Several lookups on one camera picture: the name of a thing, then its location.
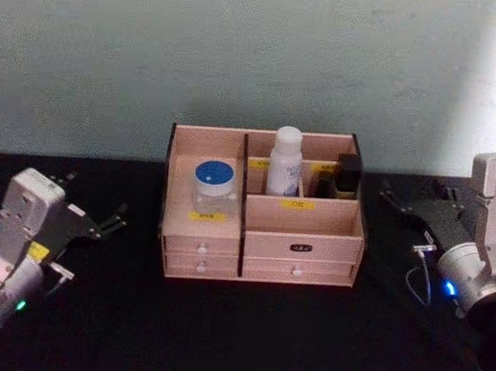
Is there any clear jar with blue lid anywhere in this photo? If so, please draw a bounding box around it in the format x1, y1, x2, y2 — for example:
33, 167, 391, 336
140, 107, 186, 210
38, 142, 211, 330
190, 159, 241, 216

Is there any small dark bottle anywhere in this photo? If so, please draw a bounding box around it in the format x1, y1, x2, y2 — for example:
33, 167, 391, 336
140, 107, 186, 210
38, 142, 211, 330
315, 170, 338, 200

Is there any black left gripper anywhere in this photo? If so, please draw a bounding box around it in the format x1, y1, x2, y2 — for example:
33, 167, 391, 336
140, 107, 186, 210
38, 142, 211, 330
26, 169, 132, 272

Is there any black table cloth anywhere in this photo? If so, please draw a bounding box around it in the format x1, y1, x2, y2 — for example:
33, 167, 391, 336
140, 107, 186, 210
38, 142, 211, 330
0, 142, 496, 371

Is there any wide wooden drawer white knob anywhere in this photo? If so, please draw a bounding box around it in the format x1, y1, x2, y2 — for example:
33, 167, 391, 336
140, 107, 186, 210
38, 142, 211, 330
241, 254, 359, 288

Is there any left gripper cable silver plug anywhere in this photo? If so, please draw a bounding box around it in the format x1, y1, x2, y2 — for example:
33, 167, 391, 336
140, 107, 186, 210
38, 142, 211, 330
44, 261, 77, 300

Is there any small wooden drawer white knob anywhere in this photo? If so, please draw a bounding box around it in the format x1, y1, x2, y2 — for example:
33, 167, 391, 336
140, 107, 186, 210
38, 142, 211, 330
162, 251, 241, 279
162, 232, 242, 258

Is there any tall black square bottle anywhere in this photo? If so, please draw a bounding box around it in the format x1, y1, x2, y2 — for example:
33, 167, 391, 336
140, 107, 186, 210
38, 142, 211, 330
333, 153, 362, 195

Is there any right gripper cable silver plug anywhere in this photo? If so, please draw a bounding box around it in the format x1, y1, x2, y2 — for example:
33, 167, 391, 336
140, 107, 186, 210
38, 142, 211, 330
403, 242, 443, 308

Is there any wooden desk organizer with drawers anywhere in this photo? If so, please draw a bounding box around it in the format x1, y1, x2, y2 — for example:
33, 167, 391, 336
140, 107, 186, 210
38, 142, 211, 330
154, 118, 376, 295

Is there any gripper cable silver plug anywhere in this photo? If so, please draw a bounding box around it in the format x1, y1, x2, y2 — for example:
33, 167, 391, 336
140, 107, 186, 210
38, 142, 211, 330
44, 261, 77, 300
403, 242, 443, 308

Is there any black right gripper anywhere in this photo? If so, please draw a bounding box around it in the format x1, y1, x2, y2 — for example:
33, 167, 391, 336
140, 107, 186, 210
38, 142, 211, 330
373, 174, 478, 256

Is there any wide wooden drawer black label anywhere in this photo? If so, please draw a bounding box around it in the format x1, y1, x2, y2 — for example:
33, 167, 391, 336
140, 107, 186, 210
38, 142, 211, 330
242, 228, 365, 266

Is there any white plastic bottle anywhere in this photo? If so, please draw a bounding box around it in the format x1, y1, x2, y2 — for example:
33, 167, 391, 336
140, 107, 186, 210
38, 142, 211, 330
265, 124, 307, 199

